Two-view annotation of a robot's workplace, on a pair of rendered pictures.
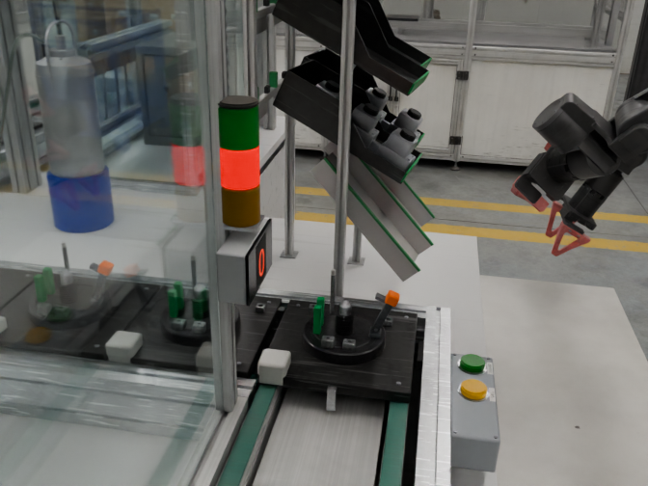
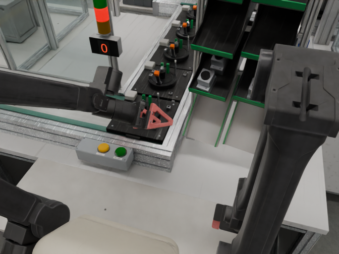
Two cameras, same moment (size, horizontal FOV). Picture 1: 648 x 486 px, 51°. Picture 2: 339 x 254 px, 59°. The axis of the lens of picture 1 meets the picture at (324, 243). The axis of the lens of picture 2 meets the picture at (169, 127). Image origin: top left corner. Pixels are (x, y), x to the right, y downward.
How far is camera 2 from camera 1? 1.55 m
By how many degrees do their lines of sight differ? 78
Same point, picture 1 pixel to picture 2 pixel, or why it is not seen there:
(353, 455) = (96, 121)
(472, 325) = (194, 191)
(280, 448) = not seen: hidden behind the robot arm
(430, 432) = (86, 131)
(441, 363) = (125, 143)
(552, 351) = (166, 223)
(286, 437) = not seen: hidden behind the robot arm
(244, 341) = (148, 90)
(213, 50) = not seen: outside the picture
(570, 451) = (92, 200)
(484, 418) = (88, 147)
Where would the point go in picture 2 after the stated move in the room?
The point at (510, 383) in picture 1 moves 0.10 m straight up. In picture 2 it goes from (142, 193) to (139, 177)
